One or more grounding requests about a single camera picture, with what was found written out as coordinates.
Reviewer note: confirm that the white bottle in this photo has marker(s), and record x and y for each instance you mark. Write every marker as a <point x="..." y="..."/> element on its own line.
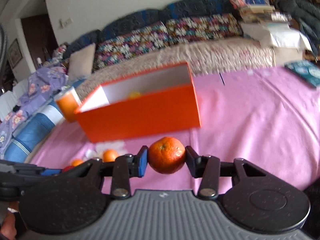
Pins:
<point x="39" y="62"/>

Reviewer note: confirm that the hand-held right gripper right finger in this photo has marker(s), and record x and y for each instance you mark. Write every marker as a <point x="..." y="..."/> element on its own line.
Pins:
<point x="192" y="162"/>

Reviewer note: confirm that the white paper sheet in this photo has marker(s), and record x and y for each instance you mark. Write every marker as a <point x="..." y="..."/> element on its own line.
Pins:
<point x="282" y="37"/>

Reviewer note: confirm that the beige quilted blanket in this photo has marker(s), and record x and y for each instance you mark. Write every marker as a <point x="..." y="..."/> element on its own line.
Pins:
<point x="212" y="55"/>

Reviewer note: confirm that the stack of books and papers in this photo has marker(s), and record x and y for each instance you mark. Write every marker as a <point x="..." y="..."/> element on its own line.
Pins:
<point x="252" y="2"/>

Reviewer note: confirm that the person's left hand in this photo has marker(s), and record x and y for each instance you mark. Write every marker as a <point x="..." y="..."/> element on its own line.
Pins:
<point x="8" y="221"/>

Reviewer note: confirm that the white plastic bag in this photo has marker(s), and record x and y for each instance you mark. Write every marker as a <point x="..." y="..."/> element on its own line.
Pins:
<point x="112" y="145"/>

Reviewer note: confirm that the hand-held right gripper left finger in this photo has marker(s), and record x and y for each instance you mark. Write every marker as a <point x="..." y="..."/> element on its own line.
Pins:
<point x="142" y="162"/>

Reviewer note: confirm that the small dark picture frame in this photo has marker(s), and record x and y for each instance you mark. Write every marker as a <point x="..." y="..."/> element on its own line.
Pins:
<point x="15" y="52"/>

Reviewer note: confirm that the orange speckled canister white lid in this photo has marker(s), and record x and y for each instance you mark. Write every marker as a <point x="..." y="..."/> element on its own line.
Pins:
<point x="67" y="105"/>

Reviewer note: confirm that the dark brown door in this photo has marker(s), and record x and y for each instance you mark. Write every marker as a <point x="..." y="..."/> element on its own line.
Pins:
<point x="37" y="37"/>

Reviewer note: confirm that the black pen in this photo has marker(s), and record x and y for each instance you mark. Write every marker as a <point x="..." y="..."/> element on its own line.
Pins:
<point x="222" y="78"/>

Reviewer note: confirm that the yellow citrus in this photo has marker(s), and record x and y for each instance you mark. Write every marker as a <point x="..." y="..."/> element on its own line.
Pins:
<point x="135" y="95"/>

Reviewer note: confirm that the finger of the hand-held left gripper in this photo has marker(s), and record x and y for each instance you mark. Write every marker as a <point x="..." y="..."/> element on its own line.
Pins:
<point x="51" y="172"/>

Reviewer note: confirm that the orange cardboard box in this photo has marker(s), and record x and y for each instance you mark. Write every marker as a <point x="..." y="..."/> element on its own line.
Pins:
<point x="140" y="120"/>

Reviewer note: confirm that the teal book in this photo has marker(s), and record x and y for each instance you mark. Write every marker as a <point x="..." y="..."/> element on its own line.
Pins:
<point x="306" y="72"/>

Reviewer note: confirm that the dark jacket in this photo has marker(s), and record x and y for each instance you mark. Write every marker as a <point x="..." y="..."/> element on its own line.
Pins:
<point x="305" y="15"/>

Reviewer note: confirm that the floral daisy pillows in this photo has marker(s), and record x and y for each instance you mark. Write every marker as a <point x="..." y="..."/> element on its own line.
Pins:
<point x="140" y="18"/>

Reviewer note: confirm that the small red round produce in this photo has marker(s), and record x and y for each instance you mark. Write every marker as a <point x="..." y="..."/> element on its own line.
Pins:
<point x="66" y="168"/>

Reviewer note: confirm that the purple floral cloth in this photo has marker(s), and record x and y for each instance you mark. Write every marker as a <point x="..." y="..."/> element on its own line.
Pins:
<point x="42" y="80"/>

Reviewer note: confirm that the pink tablecloth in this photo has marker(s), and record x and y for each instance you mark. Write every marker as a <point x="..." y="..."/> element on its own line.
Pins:
<point x="250" y="130"/>

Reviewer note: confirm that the long daisy print cushion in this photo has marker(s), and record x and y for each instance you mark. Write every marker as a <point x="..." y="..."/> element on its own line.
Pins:
<point x="130" y="47"/>

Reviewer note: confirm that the beige pillow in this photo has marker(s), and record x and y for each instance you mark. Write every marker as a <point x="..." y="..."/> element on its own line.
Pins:
<point x="81" y="61"/>

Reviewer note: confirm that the large mandarin orange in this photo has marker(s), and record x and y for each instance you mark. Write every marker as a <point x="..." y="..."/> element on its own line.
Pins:
<point x="166" y="155"/>

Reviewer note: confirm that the white wall switch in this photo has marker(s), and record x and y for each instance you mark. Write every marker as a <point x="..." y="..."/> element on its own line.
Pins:
<point x="65" y="23"/>

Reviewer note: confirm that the short daisy print cushion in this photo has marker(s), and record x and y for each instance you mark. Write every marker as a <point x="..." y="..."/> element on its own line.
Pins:
<point x="200" y="28"/>

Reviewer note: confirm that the white cloth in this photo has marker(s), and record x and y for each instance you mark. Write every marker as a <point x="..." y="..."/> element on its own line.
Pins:
<point x="10" y="100"/>

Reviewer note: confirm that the blue white striped blanket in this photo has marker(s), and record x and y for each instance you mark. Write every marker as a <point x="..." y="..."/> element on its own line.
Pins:
<point x="30" y="130"/>

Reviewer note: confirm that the small mandarin orange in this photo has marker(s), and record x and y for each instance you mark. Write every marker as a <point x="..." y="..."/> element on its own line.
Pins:
<point x="76" y="162"/>
<point x="110" y="155"/>

